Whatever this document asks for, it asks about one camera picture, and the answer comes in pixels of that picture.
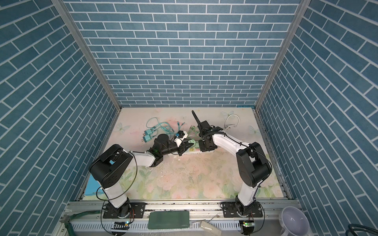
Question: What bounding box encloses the blue sheet at left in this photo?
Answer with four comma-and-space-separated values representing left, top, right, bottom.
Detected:
84, 174, 100, 196

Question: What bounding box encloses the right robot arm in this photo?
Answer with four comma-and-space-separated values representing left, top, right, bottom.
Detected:
197, 121, 272, 216

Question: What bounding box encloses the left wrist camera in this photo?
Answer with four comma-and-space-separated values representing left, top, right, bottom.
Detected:
173, 130, 188, 147

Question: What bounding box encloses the white power strip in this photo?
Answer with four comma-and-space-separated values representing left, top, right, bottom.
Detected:
184, 140, 202, 154

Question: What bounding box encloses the white small device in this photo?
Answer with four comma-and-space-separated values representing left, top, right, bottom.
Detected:
199, 220, 222, 236

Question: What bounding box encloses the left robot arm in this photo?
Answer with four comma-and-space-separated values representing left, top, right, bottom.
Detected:
89, 134, 194, 209

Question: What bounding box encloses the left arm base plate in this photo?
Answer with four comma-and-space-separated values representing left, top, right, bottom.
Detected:
102, 202, 146, 219

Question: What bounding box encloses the white bowl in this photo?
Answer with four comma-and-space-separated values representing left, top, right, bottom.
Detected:
279, 206, 310, 236

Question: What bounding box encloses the white power strip cord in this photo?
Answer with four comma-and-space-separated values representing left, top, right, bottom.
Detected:
223, 113, 240, 130

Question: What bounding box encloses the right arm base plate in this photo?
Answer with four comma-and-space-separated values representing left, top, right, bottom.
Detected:
220, 201, 264, 218

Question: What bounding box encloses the teal charger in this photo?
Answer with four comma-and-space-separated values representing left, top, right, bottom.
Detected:
143, 135, 154, 143
144, 128, 157, 136

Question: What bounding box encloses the teal multi-head cable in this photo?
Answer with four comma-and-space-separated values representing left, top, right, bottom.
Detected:
146, 116, 186, 135

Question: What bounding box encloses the black corrugated cable conduit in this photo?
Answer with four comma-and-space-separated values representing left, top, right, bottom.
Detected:
191, 110, 203, 126

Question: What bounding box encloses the green charger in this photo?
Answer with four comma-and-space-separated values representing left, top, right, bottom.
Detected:
189, 139, 196, 146

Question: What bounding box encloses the green box on rail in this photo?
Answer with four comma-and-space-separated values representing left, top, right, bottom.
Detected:
148, 210, 190, 230

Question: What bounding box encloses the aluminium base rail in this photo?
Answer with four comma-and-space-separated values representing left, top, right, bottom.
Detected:
53, 198, 300, 236

